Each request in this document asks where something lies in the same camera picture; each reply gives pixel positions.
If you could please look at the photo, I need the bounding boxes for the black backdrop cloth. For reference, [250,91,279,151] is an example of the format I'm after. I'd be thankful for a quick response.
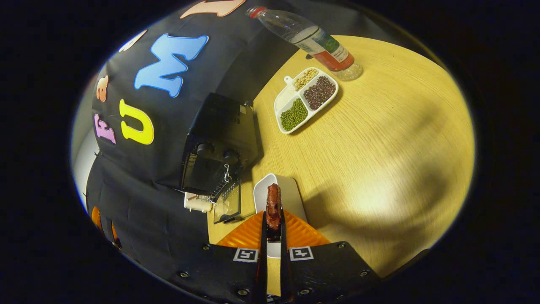
[84,0,380,273]

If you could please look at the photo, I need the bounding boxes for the white divided bean dish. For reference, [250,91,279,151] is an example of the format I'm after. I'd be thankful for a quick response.
[273,67,340,135]

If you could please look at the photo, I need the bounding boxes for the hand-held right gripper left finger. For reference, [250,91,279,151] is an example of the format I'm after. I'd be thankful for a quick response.
[169,211,268,304]

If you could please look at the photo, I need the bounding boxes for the black electric oven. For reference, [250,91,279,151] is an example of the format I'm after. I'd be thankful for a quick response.
[181,92,260,225]

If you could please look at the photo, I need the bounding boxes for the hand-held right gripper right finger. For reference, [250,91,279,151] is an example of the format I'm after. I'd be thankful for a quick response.
[278,210,383,304]

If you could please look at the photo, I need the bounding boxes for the clear bottle with red label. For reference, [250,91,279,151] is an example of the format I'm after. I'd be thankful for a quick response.
[246,5,364,82]

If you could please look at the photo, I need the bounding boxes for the small white rectangular plate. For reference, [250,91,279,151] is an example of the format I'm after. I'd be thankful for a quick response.
[253,173,308,259]

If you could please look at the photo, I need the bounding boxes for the white toaster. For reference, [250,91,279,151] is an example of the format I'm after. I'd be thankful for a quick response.
[184,192,213,213]

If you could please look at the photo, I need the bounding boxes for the brown meat strip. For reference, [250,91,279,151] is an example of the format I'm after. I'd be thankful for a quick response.
[265,183,283,242]

